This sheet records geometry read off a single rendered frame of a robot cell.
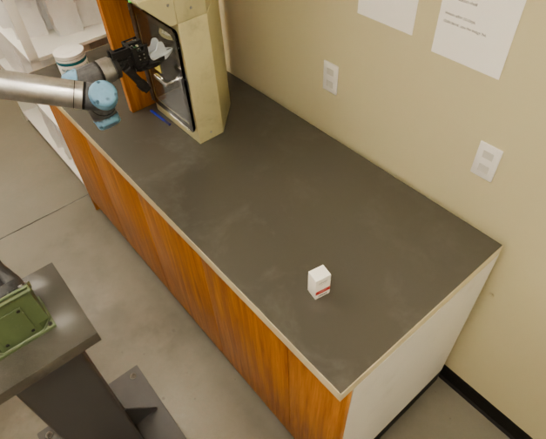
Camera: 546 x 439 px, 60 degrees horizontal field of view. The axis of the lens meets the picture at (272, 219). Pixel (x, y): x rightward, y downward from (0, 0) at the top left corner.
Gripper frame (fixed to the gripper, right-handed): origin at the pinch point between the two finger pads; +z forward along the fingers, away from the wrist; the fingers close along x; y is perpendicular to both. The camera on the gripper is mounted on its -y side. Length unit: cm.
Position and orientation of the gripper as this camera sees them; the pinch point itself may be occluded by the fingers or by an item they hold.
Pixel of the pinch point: (169, 51)
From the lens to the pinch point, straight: 169.5
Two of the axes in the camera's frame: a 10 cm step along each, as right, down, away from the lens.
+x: -6.5, -5.4, 5.4
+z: 7.6, -4.9, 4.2
